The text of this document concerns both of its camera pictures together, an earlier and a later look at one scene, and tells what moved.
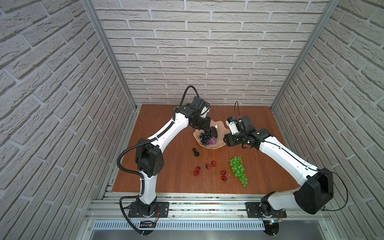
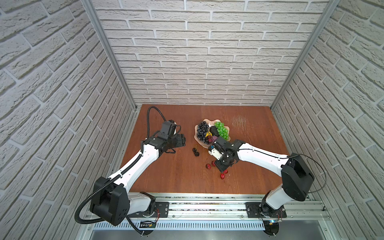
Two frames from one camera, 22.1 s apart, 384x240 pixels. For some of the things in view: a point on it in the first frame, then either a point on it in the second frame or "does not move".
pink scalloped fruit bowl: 222,131 does not move
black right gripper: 229,140 → 221,165
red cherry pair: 213,163 does not move
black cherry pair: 196,153 does not move
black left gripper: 206,126 → 182,139
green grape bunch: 238,169 → 222,132
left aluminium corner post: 91,10 does not move
